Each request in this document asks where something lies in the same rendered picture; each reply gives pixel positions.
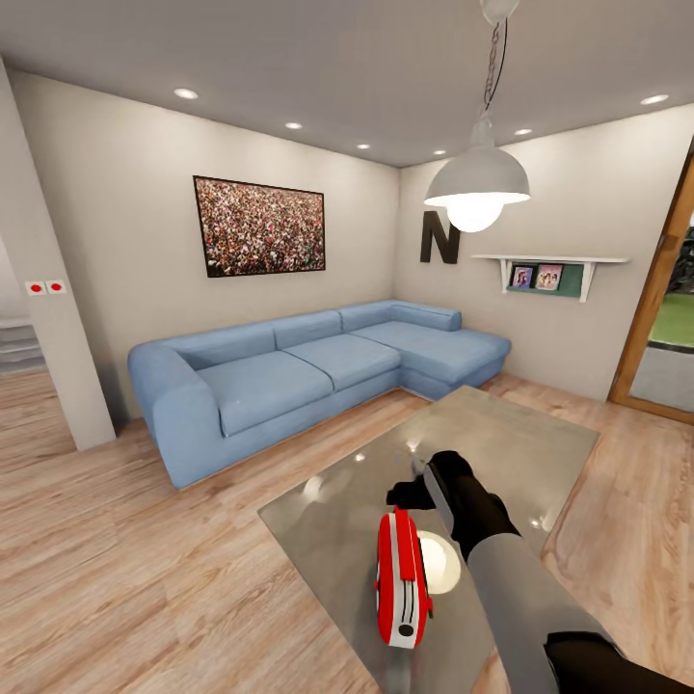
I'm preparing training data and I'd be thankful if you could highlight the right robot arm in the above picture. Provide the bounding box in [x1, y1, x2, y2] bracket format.
[387, 450, 694, 694]

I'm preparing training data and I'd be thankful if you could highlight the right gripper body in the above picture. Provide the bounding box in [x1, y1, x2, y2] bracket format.
[395, 475, 437, 511]

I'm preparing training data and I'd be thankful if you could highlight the radio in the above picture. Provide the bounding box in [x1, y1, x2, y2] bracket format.
[376, 504, 433, 649]

